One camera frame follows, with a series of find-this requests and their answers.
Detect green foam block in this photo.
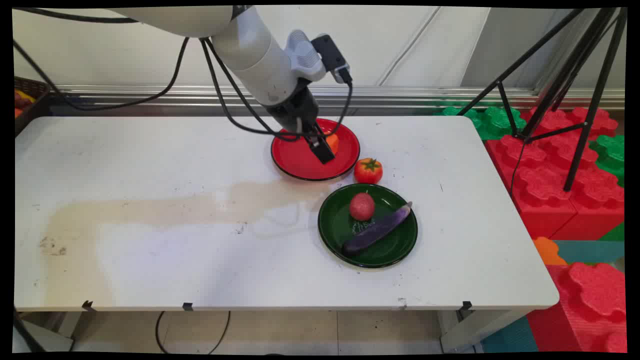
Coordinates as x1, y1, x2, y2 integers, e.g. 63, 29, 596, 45
434, 104, 528, 141
589, 134, 626, 188

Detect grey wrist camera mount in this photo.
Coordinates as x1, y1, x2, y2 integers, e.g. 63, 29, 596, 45
284, 29, 327, 83

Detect dark green round plate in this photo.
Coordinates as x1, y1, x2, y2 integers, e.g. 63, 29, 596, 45
317, 183, 419, 270

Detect orange foam piece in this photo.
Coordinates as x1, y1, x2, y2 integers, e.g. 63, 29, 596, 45
532, 236, 569, 267

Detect red round plate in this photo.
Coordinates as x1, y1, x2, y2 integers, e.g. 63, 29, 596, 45
270, 117, 361, 182

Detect black floor cable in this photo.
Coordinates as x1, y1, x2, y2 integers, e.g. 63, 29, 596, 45
154, 310, 232, 356

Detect red foam building blocks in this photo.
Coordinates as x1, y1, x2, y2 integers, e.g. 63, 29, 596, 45
484, 106, 626, 241

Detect red foam block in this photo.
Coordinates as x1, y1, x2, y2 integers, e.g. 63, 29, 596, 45
525, 261, 628, 354

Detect red toy tomato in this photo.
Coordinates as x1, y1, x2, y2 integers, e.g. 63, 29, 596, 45
353, 157, 384, 185

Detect silver metal wall rail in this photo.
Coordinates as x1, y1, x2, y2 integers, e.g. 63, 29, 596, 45
50, 84, 626, 112

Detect black tripod stand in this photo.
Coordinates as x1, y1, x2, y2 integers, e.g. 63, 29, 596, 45
456, 7, 629, 194

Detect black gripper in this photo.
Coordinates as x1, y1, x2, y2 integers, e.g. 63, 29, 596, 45
266, 82, 337, 165

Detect teal foam mat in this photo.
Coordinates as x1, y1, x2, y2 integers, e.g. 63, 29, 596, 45
551, 239, 626, 266

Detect dark wicker basket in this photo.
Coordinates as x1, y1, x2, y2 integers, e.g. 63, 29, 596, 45
14, 75, 52, 138

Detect black camera cable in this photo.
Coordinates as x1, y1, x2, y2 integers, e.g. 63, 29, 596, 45
200, 38, 354, 142

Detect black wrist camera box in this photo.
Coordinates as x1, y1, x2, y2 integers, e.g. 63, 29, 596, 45
311, 33, 354, 85

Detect white table leg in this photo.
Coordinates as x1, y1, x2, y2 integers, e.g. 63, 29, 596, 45
439, 309, 536, 354

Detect pink-red toy peach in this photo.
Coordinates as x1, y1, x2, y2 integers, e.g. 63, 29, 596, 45
348, 192, 376, 222

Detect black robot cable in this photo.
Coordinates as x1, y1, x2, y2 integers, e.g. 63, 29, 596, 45
14, 7, 192, 112

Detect purple toy eggplant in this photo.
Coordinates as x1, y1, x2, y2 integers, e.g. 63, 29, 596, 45
341, 201, 414, 257

